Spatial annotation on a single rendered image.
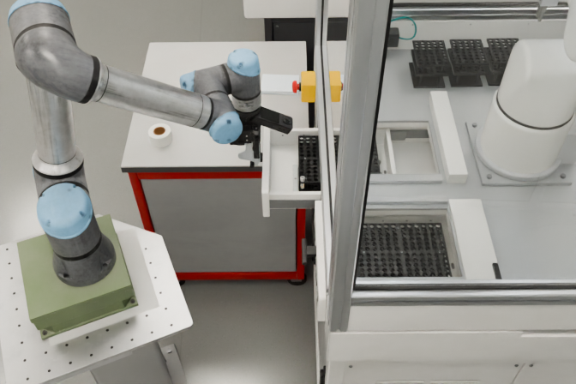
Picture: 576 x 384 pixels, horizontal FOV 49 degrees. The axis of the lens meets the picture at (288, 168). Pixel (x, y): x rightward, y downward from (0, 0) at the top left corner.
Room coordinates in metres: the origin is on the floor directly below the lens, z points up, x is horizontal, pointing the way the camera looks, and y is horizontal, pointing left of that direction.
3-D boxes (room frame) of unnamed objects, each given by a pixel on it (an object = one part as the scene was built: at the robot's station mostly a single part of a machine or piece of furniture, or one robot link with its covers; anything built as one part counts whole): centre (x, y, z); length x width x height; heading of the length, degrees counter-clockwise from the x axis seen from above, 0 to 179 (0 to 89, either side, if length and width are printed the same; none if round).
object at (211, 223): (1.61, 0.22, 0.38); 0.62 x 0.58 x 0.76; 0
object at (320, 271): (0.88, -0.08, 0.87); 0.29 x 0.02 x 0.11; 0
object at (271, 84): (1.66, 0.02, 0.77); 0.13 x 0.09 x 0.02; 86
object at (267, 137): (1.20, 0.06, 0.87); 0.29 x 0.02 x 0.11; 0
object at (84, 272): (0.89, 0.51, 0.91); 0.15 x 0.15 x 0.10
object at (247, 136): (1.20, 0.11, 1.05); 0.09 x 0.08 x 0.12; 90
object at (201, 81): (1.15, 0.19, 1.20); 0.11 x 0.11 x 0.08; 21
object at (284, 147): (1.20, -0.15, 0.86); 0.40 x 0.26 x 0.06; 90
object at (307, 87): (1.53, -0.06, 0.88); 0.07 x 0.05 x 0.07; 0
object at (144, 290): (0.89, 0.51, 0.38); 0.30 x 0.30 x 0.76; 23
